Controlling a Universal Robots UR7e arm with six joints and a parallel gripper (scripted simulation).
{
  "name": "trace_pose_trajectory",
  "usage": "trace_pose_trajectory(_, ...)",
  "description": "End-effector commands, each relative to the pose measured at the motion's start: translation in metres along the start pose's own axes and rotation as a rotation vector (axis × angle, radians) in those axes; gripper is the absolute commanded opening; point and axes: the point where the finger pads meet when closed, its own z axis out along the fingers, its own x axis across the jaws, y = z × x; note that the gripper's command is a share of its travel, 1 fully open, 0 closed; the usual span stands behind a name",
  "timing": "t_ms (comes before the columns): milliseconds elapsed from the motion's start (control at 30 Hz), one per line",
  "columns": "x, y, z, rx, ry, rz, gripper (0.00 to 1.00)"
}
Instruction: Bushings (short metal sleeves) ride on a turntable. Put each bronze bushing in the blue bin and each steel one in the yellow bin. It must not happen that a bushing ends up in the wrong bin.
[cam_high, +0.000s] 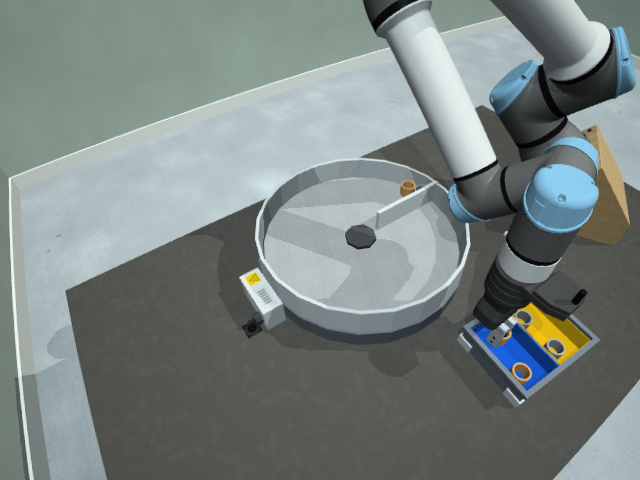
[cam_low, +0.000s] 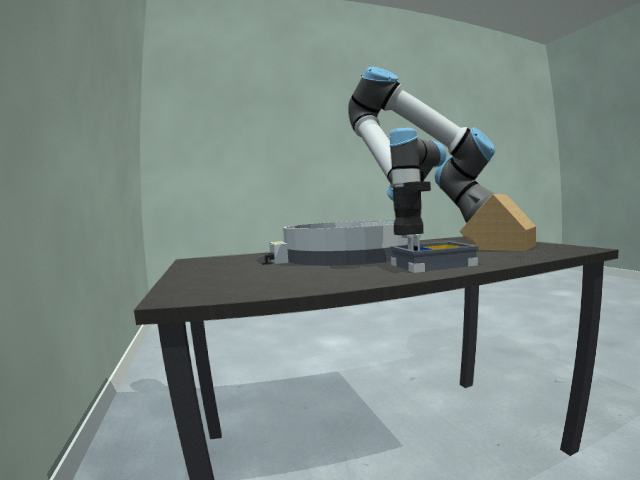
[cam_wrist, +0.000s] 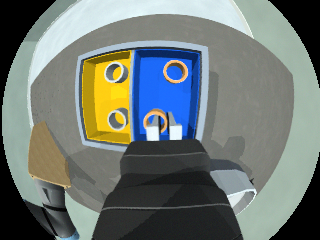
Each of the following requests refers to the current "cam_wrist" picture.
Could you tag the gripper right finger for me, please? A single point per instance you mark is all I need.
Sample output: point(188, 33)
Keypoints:
point(174, 129)

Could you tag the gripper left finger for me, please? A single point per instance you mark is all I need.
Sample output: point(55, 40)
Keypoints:
point(153, 131)

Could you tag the grey metal sleeve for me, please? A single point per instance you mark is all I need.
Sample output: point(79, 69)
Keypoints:
point(113, 123)
point(108, 73)

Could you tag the bronze bushing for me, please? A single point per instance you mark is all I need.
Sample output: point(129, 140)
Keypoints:
point(159, 112)
point(178, 64)

